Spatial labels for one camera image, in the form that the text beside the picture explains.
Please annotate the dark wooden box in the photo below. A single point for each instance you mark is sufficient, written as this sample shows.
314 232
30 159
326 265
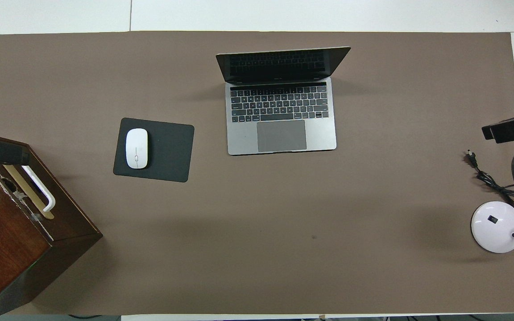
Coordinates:
7 236

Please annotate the black mouse pad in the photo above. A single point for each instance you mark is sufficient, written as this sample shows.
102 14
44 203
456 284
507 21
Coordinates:
167 151

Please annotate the brown table mat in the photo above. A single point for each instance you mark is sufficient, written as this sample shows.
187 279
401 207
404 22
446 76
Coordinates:
283 223

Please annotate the silver grey laptop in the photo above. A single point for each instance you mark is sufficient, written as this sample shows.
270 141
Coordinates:
283 136

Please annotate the white computer mouse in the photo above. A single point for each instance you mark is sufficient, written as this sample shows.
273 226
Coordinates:
136 147

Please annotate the white desk lamp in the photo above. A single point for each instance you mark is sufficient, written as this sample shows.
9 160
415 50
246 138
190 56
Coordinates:
495 227

